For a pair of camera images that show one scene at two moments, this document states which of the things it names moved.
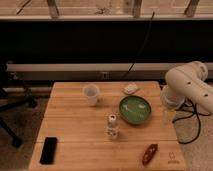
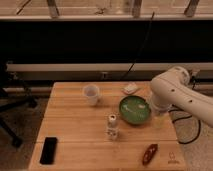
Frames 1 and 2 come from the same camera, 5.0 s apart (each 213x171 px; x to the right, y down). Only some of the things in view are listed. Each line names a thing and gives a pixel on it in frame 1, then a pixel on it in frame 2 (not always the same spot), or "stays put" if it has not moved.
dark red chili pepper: x=150 y=151 stays put
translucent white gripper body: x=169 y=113 → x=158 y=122
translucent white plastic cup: x=91 y=92 stays put
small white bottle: x=112 y=127 stays put
